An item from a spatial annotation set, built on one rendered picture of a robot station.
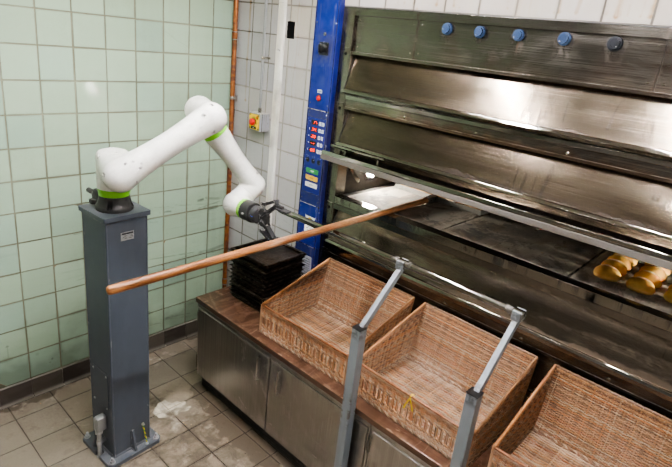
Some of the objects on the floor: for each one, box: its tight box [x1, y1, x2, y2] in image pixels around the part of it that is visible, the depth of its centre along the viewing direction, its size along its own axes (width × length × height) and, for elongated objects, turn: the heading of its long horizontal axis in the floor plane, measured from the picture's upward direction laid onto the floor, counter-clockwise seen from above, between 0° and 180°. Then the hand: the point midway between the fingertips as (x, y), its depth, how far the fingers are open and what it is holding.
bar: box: [278, 208, 526, 467], centre depth 218 cm, size 31×127×118 cm, turn 30°
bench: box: [196, 286, 628, 467], centre depth 232 cm, size 56×242×58 cm, turn 30°
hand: (285, 227), depth 218 cm, fingers open, 13 cm apart
